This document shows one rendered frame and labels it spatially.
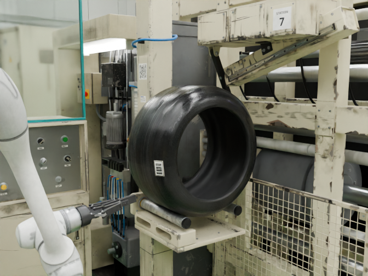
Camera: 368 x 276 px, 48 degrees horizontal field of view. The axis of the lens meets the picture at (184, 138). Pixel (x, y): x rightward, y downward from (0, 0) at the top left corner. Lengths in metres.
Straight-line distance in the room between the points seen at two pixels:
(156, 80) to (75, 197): 0.73
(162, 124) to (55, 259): 0.61
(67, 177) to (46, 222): 0.92
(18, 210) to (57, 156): 0.31
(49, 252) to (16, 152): 0.34
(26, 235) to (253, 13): 1.20
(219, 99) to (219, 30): 0.39
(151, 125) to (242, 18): 0.61
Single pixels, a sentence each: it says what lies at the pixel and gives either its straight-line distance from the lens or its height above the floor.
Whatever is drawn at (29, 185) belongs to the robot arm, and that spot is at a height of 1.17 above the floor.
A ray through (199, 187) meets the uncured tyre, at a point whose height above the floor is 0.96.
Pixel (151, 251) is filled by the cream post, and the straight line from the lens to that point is 2.09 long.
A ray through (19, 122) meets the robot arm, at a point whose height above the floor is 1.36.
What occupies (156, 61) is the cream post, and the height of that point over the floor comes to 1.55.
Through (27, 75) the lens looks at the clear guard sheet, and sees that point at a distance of 2.06.
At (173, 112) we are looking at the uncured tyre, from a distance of 1.56.
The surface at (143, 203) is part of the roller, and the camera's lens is 1.90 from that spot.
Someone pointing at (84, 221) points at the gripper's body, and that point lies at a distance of 1.53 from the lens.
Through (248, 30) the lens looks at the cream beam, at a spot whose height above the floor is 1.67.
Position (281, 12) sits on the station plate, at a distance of 1.67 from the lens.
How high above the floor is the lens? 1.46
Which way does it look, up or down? 8 degrees down
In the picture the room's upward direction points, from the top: straight up
